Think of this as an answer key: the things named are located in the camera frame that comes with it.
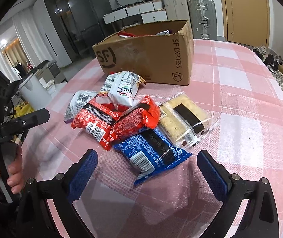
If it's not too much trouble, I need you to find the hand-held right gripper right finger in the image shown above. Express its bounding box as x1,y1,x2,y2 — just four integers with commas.
197,150,280,238

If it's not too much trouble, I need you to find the beige suitcase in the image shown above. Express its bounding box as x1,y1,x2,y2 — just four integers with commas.
163,0,189,22

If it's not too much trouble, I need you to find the white orange noodle snack packet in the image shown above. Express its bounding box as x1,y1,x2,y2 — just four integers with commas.
99,71,147,107

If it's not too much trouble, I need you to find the pink checked tablecloth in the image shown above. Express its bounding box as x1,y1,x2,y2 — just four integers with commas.
20,38,283,238

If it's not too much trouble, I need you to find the dark grey refrigerator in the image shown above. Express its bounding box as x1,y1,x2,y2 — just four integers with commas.
68,0,114,48

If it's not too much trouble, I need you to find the dark object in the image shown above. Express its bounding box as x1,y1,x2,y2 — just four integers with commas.
27,60,58,76

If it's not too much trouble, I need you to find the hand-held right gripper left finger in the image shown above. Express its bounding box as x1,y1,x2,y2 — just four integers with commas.
16,149,99,238

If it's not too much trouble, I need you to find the white drawer dresser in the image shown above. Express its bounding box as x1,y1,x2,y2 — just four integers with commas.
103,0,168,31

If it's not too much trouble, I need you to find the silver suitcase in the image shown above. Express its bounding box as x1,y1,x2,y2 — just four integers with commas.
187,0,218,40

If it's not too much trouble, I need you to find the white kettle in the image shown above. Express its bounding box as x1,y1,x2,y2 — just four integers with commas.
18,73,52,104

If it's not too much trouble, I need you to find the pile of floor shoes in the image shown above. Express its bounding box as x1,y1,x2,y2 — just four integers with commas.
253,45,281,70

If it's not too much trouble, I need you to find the person's left hand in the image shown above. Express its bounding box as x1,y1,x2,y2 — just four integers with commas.
0,145,24,194

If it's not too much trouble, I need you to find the blue snack packet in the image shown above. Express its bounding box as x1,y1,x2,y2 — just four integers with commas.
112,126,192,187

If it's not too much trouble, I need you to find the yellow plastic bag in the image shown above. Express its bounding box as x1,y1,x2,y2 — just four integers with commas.
14,101,36,117

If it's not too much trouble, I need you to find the wooden door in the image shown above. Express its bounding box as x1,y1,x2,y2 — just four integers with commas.
216,0,271,45

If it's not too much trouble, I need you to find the clear cake packet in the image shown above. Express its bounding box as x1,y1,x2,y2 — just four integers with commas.
158,92,218,150

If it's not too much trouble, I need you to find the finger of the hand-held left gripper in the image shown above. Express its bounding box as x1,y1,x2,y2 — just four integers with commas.
0,108,51,140

